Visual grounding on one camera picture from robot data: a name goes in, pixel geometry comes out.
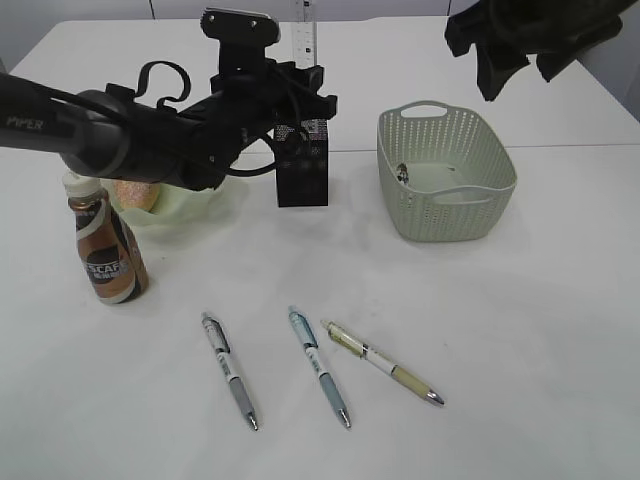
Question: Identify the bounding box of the brown coffee drink bottle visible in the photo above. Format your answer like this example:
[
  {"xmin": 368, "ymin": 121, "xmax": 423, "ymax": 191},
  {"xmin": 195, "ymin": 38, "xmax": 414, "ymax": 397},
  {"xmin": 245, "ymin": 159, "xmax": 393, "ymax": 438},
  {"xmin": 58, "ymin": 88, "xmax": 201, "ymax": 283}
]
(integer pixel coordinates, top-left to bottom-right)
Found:
[{"xmin": 62, "ymin": 170, "xmax": 149, "ymax": 304}]

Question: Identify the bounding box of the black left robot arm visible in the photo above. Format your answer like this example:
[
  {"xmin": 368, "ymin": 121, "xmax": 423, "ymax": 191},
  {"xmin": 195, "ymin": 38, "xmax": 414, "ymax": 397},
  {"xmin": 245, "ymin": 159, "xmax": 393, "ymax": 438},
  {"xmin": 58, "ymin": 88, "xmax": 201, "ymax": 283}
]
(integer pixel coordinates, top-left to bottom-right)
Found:
[{"xmin": 1, "ymin": 59, "xmax": 337, "ymax": 191}]

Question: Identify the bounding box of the sugared bread roll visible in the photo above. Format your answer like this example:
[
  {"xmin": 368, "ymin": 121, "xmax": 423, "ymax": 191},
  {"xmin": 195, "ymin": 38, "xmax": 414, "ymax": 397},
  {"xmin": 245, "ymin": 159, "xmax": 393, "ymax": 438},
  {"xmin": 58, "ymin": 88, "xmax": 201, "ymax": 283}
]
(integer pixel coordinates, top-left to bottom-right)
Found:
[{"xmin": 113, "ymin": 180, "xmax": 160, "ymax": 212}]

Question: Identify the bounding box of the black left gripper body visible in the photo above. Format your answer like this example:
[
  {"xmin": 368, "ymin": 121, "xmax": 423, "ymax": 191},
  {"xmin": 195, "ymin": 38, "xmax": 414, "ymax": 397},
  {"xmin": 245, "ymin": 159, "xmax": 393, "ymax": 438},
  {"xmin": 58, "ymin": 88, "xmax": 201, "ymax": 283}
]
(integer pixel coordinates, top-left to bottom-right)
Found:
[{"xmin": 144, "ymin": 61, "xmax": 338, "ymax": 191}]

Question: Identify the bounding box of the black perforated pen holder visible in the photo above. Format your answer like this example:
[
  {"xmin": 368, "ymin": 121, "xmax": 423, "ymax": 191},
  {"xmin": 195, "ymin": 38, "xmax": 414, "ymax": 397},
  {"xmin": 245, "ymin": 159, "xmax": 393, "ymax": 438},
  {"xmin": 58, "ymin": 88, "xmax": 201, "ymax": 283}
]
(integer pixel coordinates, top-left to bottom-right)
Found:
[{"xmin": 274, "ymin": 119, "xmax": 329, "ymax": 208}]

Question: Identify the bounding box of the cream green pen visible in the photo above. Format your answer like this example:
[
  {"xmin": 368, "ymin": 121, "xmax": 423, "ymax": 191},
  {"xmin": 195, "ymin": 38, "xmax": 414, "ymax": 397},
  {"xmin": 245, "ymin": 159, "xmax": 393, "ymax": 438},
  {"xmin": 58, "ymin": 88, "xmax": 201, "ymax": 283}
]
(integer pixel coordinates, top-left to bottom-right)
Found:
[{"xmin": 321, "ymin": 320, "xmax": 446, "ymax": 407}]

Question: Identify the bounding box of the paper ball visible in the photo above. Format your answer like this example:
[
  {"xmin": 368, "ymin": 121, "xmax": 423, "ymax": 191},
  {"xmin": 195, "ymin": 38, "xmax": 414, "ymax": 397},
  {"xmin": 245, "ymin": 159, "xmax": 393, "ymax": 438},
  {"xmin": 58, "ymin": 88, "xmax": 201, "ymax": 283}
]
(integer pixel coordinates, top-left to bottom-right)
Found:
[{"xmin": 396, "ymin": 163, "xmax": 409, "ymax": 186}]

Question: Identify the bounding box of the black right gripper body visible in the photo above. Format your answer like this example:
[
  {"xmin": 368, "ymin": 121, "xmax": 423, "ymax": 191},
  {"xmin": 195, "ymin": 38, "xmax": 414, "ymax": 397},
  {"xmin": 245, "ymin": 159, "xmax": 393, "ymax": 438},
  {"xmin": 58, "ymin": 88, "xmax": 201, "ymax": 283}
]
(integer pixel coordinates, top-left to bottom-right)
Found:
[{"xmin": 444, "ymin": 0, "xmax": 623, "ymax": 56}]

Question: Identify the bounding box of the grey grip clear pen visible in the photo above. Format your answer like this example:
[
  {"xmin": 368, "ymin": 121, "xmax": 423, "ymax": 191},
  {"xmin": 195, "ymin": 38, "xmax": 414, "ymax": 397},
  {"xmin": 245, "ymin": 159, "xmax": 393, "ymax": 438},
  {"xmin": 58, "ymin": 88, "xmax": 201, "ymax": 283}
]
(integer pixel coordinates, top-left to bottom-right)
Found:
[{"xmin": 201, "ymin": 312, "xmax": 259, "ymax": 431}]

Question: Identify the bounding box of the pale green plastic basket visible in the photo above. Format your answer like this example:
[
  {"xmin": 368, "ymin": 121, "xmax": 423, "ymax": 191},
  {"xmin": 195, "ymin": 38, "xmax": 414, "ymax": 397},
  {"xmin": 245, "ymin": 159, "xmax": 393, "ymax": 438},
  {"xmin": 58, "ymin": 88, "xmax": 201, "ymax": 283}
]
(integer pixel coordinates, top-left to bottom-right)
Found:
[{"xmin": 377, "ymin": 102, "xmax": 518, "ymax": 242}]

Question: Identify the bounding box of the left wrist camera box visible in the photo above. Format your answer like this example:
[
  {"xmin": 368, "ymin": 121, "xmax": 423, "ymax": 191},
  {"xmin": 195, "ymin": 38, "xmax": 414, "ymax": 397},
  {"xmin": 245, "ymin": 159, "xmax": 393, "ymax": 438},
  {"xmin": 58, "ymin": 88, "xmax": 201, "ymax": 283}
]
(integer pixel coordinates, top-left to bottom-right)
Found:
[{"xmin": 200, "ymin": 8, "xmax": 280, "ymax": 75}]

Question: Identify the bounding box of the clear plastic ruler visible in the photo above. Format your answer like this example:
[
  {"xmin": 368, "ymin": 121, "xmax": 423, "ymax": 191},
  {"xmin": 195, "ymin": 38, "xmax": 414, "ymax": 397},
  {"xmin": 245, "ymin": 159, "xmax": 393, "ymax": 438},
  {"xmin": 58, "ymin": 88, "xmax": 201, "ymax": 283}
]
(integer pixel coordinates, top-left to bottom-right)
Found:
[{"xmin": 291, "ymin": 0, "xmax": 317, "ymax": 69}]

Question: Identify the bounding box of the pale green wavy glass bowl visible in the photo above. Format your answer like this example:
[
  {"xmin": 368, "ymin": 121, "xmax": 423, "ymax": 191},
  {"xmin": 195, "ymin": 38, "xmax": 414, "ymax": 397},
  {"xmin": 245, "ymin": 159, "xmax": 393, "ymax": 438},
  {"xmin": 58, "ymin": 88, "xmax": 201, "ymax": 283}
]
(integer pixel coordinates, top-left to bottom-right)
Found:
[{"xmin": 101, "ymin": 178, "xmax": 233, "ymax": 228}]

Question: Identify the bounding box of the blue clip grey pen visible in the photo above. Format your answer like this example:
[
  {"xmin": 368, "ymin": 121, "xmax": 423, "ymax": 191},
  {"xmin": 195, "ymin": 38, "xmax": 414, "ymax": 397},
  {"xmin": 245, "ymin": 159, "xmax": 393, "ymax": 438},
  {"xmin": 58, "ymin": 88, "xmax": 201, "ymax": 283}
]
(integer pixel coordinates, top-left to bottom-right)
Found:
[{"xmin": 288, "ymin": 306, "xmax": 352, "ymax": 430}]

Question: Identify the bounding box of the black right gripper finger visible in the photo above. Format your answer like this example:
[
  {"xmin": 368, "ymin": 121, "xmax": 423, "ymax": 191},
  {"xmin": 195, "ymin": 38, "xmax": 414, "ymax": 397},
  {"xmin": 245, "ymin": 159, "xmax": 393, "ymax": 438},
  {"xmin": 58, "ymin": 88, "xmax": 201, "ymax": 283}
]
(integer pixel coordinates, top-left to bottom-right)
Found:
[
  {"xmin": 476, "ymin": 44, "xmax": 530, "ymax": 102},
  {"xmin": 536, "ymin": 48, "xmax": 580, "ymax": 83}
]

